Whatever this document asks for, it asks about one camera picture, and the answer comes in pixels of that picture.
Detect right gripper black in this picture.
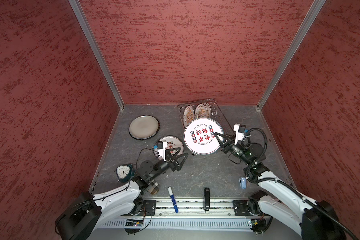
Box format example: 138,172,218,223
214,132,252,166

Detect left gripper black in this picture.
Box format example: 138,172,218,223
148,146,189,182

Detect red patterned plate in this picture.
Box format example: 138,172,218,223
184,118,224,155

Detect dark striped rim plate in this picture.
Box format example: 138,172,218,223
128,115,161,141

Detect orange striped front plate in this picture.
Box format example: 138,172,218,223
183,105,195,128

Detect orange striped plate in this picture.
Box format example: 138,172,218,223
195,103,212,119
183,105,195,128

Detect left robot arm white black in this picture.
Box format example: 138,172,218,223
55,148,189,240

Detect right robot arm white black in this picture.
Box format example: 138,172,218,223
213,133,351,240

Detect blue white marker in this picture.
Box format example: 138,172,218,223
168,187,179,213

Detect plaid glasses case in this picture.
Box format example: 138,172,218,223
145,180,160,195

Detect light blue small bottle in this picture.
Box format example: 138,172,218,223
239,177,247,190

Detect black remote stick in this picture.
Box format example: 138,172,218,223
203,188,211,211

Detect green alarm clock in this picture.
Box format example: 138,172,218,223
116,164,135,183

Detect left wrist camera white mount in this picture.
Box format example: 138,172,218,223
153,141,168,162

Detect wire dish rack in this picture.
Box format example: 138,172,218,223
177,99,234,155

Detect aluminium front rail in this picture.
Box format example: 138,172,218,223
74,196,316,220

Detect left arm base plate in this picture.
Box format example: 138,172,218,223
130,198,157,216

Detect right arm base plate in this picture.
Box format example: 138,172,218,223
233,200,271,218

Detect black corrugated cable hose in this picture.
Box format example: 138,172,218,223
242,127,360,240

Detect left circuit board with wires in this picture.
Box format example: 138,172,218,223
124,219,145,235

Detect circuit board with wires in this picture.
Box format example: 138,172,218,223
251,219,268,235
124,219,145,235

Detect right circuit board with wires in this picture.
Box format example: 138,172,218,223
251,219,268,235

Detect right corner aluminium post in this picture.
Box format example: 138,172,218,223
257,0,326,112

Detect corner aluminium post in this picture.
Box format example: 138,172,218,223
69,0,125,110
257,0,326,112

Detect left corner aluminium post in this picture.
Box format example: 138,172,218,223
69,0,125,110

